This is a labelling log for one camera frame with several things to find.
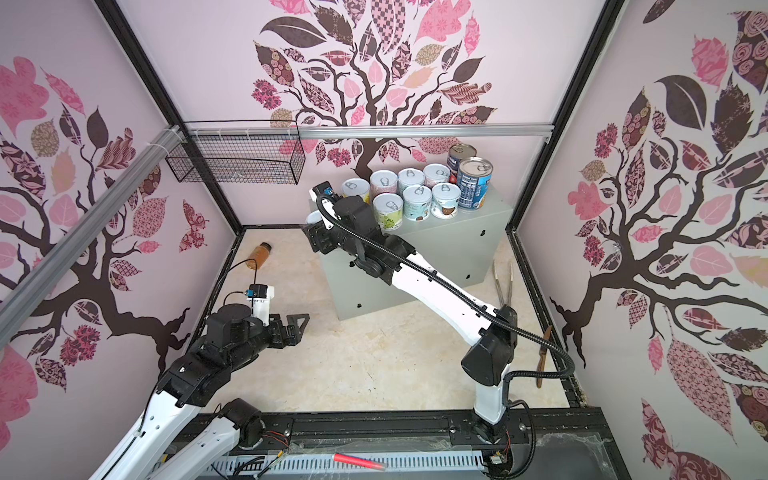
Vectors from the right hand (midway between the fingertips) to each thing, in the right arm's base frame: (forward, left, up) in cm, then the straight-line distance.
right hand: (318, 213), depth 69 cm
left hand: (-18, +7, -20) cm, 28 cm away
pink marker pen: (-45, -6, -39) cm, 60 cm away
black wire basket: (+57, +46, -21) cm, 76 cm away
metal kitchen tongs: (+3, -54, -38) cm, 66 cm away
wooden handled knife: (-20, -62, -40) cm, 76 cm away
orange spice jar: (+17, +33, -37) cm, 52 cm away
